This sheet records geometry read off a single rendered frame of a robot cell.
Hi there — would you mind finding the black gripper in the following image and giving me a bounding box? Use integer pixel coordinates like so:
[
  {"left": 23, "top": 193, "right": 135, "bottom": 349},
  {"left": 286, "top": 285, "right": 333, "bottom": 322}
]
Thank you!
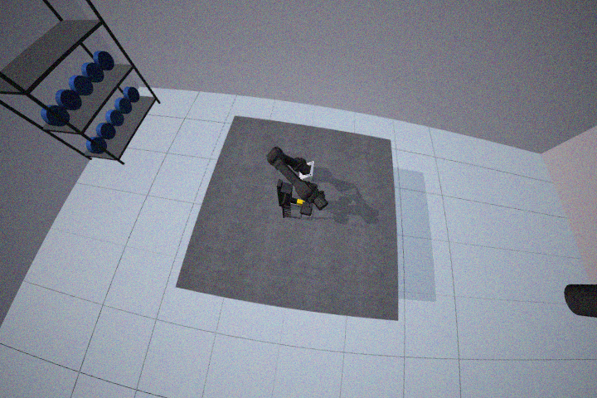
[{"left": 300, "top": 183, "right": 318, "bottom": 216}]

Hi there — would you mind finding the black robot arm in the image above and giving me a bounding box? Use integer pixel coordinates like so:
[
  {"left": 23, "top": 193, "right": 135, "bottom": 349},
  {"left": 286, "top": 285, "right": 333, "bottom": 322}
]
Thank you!
[{"left": 266, "top": 147, "right": 328, "bottom": 211}]

